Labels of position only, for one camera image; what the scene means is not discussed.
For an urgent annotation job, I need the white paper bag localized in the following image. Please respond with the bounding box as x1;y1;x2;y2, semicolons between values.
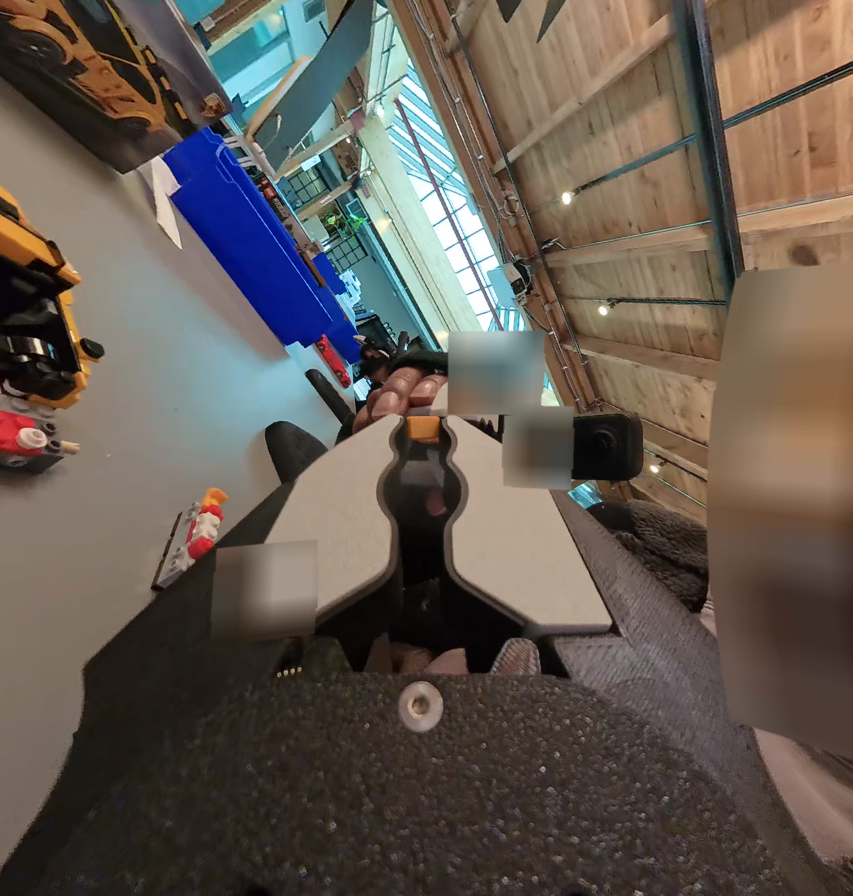
150;157;186;251

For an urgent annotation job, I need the person's right hand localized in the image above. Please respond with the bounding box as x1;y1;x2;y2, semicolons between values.
353;365;452;435

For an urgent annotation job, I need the blue storage bin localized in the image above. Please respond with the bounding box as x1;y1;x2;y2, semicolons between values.
313;253;362;365
162;126;361;347

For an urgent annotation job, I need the dark lego box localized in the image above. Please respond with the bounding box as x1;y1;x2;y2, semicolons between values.
0;0;235;176

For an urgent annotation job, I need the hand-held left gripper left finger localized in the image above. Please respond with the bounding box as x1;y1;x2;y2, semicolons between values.
264;413;408;631

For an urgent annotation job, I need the red white lego assembly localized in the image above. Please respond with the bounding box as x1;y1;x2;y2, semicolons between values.
150;486;230;592

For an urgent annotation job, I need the red storage bin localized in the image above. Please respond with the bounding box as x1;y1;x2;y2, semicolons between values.
315;335;352;389

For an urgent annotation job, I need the yellow lego car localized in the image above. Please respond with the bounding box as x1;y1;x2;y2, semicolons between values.
0;171;105;477

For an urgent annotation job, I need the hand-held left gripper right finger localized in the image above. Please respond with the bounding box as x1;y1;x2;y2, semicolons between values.
439;414;615;634

